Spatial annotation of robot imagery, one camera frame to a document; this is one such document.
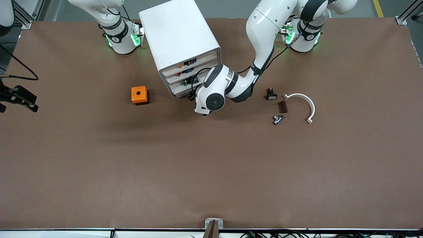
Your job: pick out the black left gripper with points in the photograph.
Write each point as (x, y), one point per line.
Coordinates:
(191, 96)

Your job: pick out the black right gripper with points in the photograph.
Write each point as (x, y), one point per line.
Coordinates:
(9, 94)

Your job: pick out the green push button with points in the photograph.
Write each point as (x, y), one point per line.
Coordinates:
(193, 80)

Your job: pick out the white drawer holding green button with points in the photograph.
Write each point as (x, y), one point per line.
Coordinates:
(175, 85)

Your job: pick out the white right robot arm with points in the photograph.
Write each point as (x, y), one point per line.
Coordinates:
(119, 36)

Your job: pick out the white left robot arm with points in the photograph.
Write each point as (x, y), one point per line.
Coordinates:
(264, 26)

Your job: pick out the empty white drawer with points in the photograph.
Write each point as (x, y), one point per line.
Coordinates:
(180, 92)

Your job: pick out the red push button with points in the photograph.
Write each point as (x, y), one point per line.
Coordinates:
(186, 71)

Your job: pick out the white drawer holding red button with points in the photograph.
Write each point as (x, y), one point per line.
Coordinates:
(170, 78)

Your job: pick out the orange push button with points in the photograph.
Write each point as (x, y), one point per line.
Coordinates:
(188, 62)

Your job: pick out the white drawer holding orange button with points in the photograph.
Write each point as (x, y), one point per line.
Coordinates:
(205, 57)

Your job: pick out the white drawer cabinet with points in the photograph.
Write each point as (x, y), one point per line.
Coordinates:
(178, 33)

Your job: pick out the orange box with hole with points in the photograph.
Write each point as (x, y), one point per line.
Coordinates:
(134, 97)

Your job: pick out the silver metal fitting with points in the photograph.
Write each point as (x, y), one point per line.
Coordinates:
(278, 119)

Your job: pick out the brown terminal block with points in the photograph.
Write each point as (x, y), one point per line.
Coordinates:
(283, 107)

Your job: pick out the white table edge board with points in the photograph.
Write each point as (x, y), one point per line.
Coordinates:
(66, 235)

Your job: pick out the aluminium frame profile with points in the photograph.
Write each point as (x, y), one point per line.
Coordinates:
(24, 22)
(409, 11)

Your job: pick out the metal base connector bracket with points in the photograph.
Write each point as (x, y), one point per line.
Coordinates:
(138, 33)
(288, 33)

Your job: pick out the white curved bracket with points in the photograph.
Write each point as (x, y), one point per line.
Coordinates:
(312, 105)

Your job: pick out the grey bracket with brown post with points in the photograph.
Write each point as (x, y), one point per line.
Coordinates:
(213, 231)

